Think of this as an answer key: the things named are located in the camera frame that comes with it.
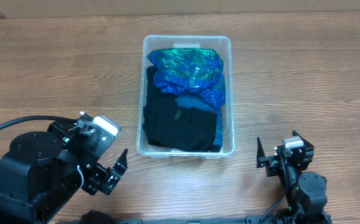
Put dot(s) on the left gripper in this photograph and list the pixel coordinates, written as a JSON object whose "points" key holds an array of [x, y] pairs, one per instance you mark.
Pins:
{"points": [[99, 173]]}

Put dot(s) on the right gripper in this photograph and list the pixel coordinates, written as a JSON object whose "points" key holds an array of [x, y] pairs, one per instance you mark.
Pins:
{"points": [[270, 163]]}

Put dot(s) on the black garment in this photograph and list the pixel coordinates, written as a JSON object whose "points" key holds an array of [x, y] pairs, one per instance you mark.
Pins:
{"points": [[168, 125], [153, 92]]}

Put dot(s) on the blue denim jeans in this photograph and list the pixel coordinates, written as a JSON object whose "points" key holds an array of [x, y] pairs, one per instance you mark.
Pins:
{"points": [[193, 101]]}

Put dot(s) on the blue sequin fabric bundle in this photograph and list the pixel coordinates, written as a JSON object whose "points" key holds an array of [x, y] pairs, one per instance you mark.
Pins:
{"points": [[190, 70]]}

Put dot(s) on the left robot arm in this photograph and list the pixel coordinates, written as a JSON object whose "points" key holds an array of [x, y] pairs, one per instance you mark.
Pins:
{"points": [[43, 170]]}

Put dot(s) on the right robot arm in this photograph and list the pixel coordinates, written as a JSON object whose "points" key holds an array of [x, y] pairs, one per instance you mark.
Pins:
{"points": [[304, 192]]}

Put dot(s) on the clear plastic storage container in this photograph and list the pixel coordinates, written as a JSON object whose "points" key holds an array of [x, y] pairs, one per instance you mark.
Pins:
{"points": [[222, 45]]}

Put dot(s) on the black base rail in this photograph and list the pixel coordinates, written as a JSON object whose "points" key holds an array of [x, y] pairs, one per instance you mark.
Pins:
{"points": [[102, 218]]}

